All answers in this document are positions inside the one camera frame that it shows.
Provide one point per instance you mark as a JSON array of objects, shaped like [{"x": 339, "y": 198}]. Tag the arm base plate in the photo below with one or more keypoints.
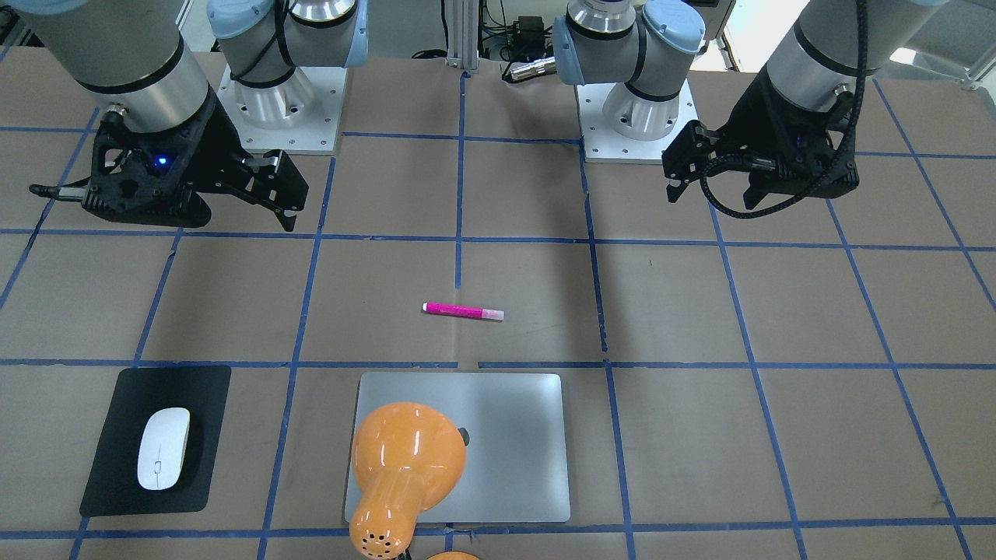
[
  {"x": 620, "y": 127},
  {"x": 300, "y": 116}
]

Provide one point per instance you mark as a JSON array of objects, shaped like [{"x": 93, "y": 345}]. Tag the silver laptop notebook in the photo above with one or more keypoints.
[{"x": 517, "y": 464}]

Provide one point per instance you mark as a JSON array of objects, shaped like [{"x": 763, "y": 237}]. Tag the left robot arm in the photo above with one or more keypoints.
[{"x": 833, "y": 47}]

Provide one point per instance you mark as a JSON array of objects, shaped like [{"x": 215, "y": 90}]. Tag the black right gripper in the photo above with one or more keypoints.
[{"x": 204, "y": 148}]

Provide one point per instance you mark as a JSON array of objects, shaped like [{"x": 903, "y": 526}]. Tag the orange desk lamp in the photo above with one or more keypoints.
[{"x": 406, "y": 458}]

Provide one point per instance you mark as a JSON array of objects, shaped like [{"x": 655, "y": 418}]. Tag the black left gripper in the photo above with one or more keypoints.
[{"x": 748, "y": 123}]

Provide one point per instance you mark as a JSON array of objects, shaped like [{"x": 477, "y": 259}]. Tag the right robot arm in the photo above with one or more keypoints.
[{"x": 165, "y": 138}]

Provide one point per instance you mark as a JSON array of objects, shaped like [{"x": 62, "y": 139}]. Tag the black mousepad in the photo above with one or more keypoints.
[{"x": 112, "y": 489}]

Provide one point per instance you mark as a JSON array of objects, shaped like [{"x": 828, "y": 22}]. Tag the silver metal cylinder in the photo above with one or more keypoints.
[{"x": 518, "y": 73}]

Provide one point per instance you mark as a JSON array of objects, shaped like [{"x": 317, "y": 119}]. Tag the pink marker pen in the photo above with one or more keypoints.
[{"x": 449, "y": 310}]

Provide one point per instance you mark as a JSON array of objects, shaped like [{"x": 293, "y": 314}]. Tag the white computer mouse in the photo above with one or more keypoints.
[{"x": 162, "y": 449}]

